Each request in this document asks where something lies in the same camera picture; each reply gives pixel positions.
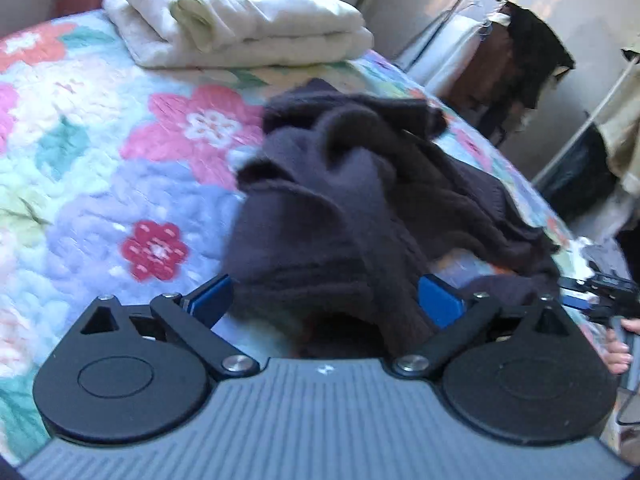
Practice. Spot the person's right hand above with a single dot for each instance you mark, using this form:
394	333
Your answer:
617	356

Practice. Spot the folded white blanket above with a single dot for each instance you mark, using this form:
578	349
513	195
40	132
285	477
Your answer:
239	33

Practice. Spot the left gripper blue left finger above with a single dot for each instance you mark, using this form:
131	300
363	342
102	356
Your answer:
211	301

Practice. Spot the beige jacket on rack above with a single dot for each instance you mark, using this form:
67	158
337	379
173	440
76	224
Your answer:
618	123

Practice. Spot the floral quilt bedspread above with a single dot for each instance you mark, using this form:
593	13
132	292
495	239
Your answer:
118	179

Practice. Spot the dark purple knit sweater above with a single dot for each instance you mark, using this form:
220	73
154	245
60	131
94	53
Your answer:
349	202

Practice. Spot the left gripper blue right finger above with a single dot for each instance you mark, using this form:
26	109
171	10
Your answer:
439	301

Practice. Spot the clothes rack with dark garments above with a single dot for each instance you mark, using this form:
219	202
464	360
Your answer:
490	61

